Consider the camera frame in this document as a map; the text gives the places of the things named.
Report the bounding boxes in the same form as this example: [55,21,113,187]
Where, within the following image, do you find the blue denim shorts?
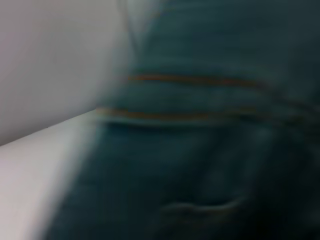
[44,0,320,240]

